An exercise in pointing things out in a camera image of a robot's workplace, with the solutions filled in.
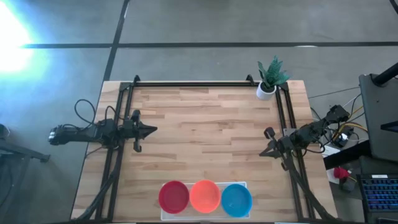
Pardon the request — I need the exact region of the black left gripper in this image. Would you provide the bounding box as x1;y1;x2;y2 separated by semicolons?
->
123;109;158;153

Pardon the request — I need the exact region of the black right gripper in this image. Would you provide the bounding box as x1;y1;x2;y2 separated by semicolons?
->
259;126;295;171

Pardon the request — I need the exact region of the blue mini bowl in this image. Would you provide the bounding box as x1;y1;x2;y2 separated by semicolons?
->
221;183;254;218

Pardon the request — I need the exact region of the red mini bowl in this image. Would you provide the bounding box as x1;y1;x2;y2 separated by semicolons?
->
158;180;190;215

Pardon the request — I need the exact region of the orange mini bowl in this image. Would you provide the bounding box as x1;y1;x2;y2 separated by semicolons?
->
189;179;222;215

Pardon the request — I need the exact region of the white plant pot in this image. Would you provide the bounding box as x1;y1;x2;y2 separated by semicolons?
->
256;81;277;101

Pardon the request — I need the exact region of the white paper sheet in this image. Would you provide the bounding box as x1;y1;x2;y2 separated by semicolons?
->
322;144;341;158

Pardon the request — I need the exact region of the red emergency stop button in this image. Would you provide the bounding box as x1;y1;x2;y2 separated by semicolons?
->
333;166;351;180

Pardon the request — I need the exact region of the green snake plant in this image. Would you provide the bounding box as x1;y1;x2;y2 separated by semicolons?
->
256;55;292;90

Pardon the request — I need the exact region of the white plastic tray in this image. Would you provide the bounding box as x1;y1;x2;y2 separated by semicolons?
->
160;181;249;222

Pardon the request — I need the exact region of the dark grey computer case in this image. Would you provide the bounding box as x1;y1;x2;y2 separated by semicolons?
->
358;73;398;162

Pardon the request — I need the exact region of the black stand leg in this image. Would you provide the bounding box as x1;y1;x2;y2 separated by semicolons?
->
0;123;51;224

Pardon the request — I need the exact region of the black laptop backlit keyboard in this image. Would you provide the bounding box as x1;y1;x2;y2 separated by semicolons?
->
356;155;398;224

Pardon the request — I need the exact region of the black pole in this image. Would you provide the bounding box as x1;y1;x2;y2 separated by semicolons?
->
372;62;398;87

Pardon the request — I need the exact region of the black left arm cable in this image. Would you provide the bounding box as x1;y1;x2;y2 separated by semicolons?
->
73;98;127;127

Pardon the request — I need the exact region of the black aluminium table frame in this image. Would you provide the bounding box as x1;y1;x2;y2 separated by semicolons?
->
70;74;338;224

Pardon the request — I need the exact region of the yellow cable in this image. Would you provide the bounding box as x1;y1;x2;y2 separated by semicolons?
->
334;105;369;141

